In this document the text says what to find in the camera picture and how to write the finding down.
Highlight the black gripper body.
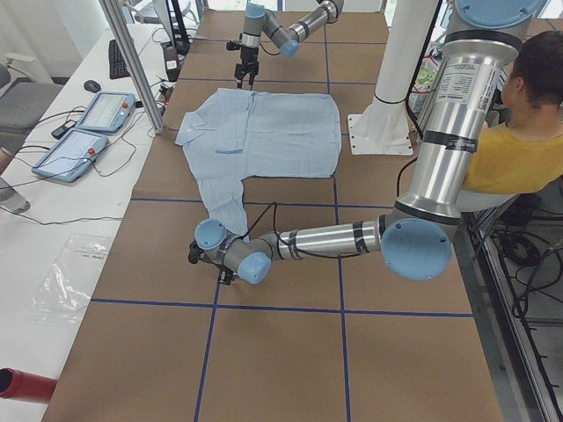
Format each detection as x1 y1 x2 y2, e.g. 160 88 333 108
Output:
218 268 234 285
234 45 260 88

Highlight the light blue button shirt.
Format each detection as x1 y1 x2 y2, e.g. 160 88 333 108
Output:
175 88 341 235

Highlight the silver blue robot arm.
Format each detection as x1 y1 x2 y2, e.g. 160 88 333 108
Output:
226 0 344 89
187 1 542 284

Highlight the black keyboard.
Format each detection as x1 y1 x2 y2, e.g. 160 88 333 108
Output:
108 40 129 80

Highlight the far teach pendant tablet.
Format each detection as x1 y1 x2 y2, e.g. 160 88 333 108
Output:
75 91 135 134

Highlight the teach pendant tablet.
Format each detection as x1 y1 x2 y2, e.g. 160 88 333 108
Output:
75 91 135 134
32 128 108 183

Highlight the black computer mouse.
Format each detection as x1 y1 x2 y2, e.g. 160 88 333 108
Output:
84 79 101 93

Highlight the clear plastic bag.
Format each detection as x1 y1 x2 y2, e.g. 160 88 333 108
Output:
24 234 114 327

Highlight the near teach pendant tablet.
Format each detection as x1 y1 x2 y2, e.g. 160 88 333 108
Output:
32 128 108 183

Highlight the grey office chair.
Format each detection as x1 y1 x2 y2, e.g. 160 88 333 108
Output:
0 52 62 142

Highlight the red cylinder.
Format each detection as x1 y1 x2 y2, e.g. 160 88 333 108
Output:
1 367 57 404

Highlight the person in yellow shirt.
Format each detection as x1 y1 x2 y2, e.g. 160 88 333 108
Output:
457 31 562 212

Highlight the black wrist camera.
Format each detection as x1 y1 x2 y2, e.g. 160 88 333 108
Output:
187 240 205 265
226 40 242 51

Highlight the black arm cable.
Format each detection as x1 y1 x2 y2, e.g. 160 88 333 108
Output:
240 200 366 260

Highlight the aluminium frame post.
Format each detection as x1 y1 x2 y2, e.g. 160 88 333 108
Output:
99 0 164 135

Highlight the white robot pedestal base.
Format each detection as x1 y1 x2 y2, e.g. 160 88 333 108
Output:
347 0 440 156

